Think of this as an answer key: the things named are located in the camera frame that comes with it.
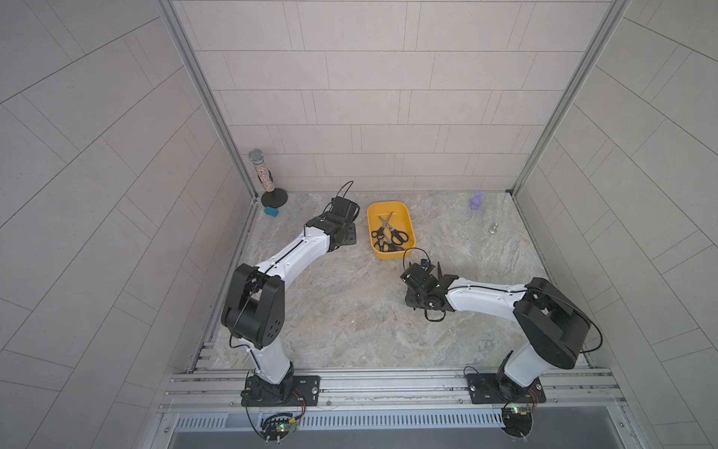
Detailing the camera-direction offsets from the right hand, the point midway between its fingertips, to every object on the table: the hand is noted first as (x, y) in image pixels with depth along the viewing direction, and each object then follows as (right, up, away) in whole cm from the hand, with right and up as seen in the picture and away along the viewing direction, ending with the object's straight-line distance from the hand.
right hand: (410, 299), depth 90 cm
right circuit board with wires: (+24, -23, -22) cm, 40 cm away
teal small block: (-53, +29, +20) cm, 63 cm away
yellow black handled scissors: (+3, +1, -19) cm, 20 cm away
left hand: (-20, +22, +2) cm, 30 cm away
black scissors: (-6, +19, +12) cm, 23 cm away
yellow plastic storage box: (-1, +26, +17) cm, 31 cm away
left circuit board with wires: (-36, -25, -22) cm, 49 cm away
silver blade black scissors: (-3, +19, +12) cm, 23 cm away
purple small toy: (+29, +33, +19) cm, 47 cm away
